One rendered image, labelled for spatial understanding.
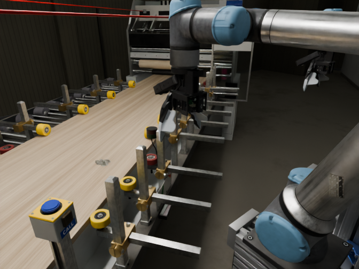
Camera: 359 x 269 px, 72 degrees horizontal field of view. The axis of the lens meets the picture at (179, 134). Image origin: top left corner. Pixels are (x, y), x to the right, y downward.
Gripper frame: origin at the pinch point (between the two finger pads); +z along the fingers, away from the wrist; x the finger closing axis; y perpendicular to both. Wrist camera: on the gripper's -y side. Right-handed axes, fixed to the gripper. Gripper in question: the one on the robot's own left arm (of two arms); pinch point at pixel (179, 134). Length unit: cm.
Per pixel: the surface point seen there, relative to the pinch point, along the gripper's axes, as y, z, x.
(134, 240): -15, 49, -10
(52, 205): -2.8, 8.5, -36.4
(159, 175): -44, 47, 22
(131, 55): -280, 15, 144
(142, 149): -30.3, 19.0, 5.0
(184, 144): -74, 53, 66
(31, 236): -35, 42, -42
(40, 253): -25, 42, -41
